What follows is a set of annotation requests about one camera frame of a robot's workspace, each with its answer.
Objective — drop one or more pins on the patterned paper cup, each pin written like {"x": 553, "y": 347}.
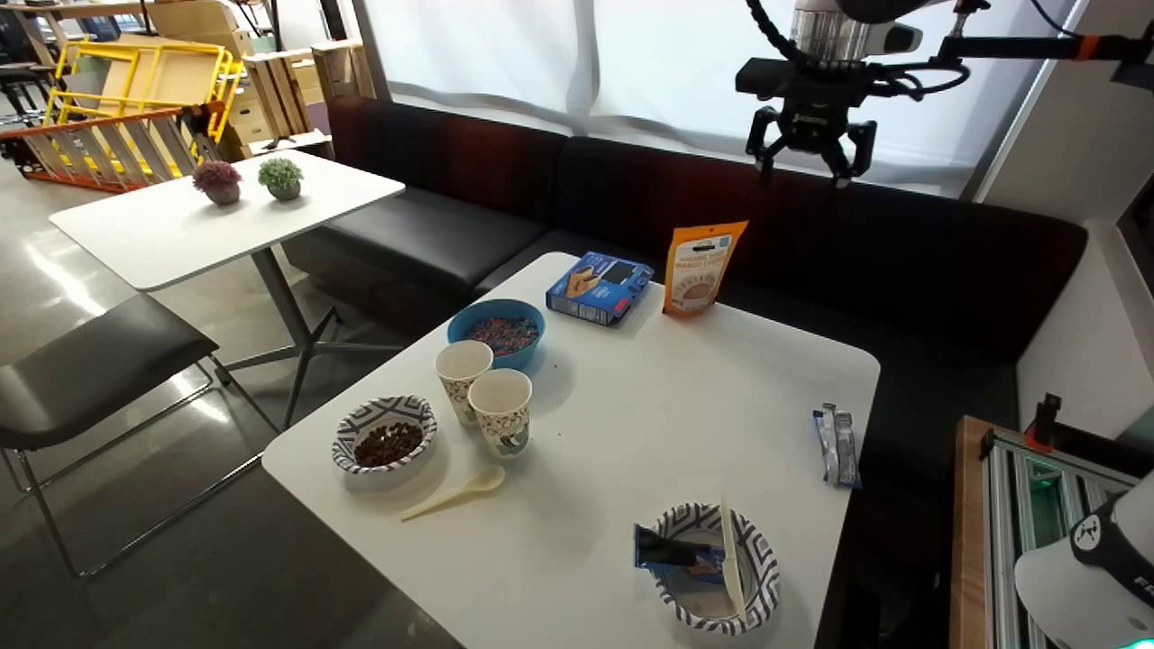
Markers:
{"x": 504, "y": 412}
{"x": 464, "y": 376}

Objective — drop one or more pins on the white square side table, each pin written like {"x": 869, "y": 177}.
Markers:
{"x": 203, "y": 223}

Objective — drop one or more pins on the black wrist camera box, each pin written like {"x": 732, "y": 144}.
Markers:
{"x": 787, "y": 75}

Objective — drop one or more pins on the blue bowl with candies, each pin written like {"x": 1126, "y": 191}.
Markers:
{"x": 494, "y": 334}

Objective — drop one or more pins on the black padded bench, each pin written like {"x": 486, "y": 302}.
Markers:
{"x": 421, "y": 236}

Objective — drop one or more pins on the patterned paper bowl, dark food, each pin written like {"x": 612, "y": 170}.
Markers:
{"x": 384, "y": 438}

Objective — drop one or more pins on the silver blue snack wrapper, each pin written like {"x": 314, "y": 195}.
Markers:
{"x": 834, "y": 441}

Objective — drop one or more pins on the yellow metal frame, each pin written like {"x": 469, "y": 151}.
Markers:
{"x": 146, "y": 75}

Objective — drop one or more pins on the white flat stick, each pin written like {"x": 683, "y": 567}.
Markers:
{"x": 730, "y": 561}

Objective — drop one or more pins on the light wooden cabinet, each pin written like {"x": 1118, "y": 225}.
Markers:
{"x": 284, "y": 92}

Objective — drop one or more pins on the wooden framed metal rack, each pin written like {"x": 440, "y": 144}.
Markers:
{"x": 995, "y": 527}

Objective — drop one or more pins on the blue cookie box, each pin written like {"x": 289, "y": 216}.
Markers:
{"x": 599, "y": 286}

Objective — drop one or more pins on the patterned paper plate with wrappers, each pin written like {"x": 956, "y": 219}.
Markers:
{"x": 743, "y": 579}

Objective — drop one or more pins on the white cap with black logo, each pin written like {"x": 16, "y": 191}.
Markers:
{"x": 1084, "y": 579}

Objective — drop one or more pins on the orange snack packet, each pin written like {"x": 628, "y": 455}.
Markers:
{"x": 700, "y": 271}

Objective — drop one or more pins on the white window curtain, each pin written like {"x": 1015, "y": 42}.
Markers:
{"x": 599, "y": 61}

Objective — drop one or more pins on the dark blue wrapped bar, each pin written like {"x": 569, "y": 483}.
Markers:
{"x": 671, "y": 556}

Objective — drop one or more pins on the orange striped barrier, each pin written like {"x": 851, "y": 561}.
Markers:
{"x": 103, "y": 151}

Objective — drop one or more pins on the cream plastic spoon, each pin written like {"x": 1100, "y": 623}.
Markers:
{"x": 456, "y": 491}

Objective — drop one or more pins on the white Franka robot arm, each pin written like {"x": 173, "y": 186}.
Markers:
{"x": 848, "y": 25}

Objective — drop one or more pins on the black metal-legged chair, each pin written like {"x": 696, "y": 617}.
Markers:
{"x": 95, "y": 362}

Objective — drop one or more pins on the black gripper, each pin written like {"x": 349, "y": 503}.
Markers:
{"x": 816, "y": 116}

